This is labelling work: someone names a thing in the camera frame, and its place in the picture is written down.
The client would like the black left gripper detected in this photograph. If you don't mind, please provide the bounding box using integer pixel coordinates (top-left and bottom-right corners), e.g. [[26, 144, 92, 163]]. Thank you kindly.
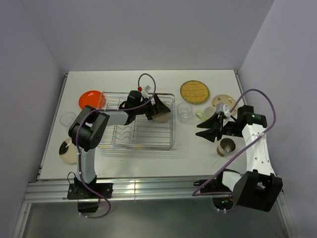
[[134, 94, 170, 120]]

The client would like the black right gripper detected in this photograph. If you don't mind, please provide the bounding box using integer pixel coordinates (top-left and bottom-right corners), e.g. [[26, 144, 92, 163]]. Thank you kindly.
[[196, 111, 243, 142]]

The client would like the beige ceramic bowl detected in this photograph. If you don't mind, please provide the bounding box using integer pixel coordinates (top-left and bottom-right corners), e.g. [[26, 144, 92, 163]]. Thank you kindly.
[[152, 113, 170, 123]]

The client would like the pale green mug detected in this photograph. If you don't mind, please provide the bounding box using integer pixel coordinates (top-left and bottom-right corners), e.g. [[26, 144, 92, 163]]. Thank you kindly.
[[195, 106, 216, 121]]

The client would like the clear drinking glass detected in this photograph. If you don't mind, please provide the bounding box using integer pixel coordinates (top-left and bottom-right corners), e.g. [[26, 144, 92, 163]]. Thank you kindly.
[[176, 103, 193, 123], [59, 112, 77, 128]]

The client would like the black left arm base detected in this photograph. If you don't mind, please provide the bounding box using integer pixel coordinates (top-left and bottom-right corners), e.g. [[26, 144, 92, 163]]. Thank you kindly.
[[67, 183, 113, 213]]

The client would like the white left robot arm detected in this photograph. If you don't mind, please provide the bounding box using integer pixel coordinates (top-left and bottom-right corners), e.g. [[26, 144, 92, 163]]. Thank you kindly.
[[68, 90, 171, 198]]

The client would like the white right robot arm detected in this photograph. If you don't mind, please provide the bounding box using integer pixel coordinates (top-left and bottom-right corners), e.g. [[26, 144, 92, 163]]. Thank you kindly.
[[192, 103, 283, 212]]

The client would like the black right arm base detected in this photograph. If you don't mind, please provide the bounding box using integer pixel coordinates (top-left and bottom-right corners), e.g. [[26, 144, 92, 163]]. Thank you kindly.
[[192, 179, 225, 197]]

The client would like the metal tin cup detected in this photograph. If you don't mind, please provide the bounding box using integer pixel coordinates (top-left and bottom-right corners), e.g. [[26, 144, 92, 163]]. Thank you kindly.
[[216, 138, 236, 157]]

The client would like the beige floral plate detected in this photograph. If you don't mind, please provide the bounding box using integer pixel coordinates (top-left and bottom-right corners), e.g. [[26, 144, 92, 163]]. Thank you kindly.
[[212, 94, 236, 109]]

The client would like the yellow woven-pattern plate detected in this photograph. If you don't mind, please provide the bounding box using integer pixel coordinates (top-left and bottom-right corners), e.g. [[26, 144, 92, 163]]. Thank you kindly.
[[180, 80, 210, 105]]

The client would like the orange plastic plate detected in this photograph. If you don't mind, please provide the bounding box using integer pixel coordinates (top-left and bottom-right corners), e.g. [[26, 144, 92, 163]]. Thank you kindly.
[[78, 90, 106, 109]]

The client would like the cream plate with writing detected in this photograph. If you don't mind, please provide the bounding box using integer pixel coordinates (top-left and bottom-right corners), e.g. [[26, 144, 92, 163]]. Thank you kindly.
[[58, 138, 77, 165]]

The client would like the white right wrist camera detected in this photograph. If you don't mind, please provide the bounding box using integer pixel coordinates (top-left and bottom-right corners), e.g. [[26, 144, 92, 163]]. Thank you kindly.
[[216, 103, 231, 118]]

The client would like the wire dish rack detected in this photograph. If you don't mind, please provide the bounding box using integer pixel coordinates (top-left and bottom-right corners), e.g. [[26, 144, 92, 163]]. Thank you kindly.
[[98, 93, 175, 150]]

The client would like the aluminium front rail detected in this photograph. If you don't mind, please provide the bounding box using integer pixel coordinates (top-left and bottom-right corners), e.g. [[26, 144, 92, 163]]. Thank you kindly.
[[23, 176, 207, 203]]

